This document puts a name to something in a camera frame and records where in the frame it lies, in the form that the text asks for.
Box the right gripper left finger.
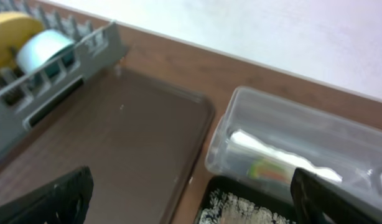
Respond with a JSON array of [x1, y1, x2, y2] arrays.
[[0, 166, 94, 224]]

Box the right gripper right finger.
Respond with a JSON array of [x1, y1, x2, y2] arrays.
[[291, 168, 381, 224]]

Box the green orange snack wrapper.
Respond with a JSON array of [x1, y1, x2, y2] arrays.
[[247, 159, 294, 184]]

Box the rice and food scraps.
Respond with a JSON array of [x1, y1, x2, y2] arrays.
[[196, 189, 294, 224]]

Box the white tissue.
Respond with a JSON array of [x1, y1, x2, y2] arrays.
[[230, 130, 343, 183]]

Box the light blue bowl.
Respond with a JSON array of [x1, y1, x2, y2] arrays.
[[16, 29, 75, 73]]

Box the yellow plate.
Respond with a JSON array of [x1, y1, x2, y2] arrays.
[[0, 11, 44, 68]]

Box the black waste tray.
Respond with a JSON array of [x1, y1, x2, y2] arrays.
[[194, 176, 297, 224]]

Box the clear plastic waste bin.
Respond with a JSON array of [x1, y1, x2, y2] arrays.
[[205, 86, 382, 210]]

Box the dark brown serving tray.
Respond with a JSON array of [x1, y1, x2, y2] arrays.
[[0, 69, 214, 223]]

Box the grey plastic dish rack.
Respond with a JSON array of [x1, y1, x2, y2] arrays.
[[0, 1, 126, 160]]

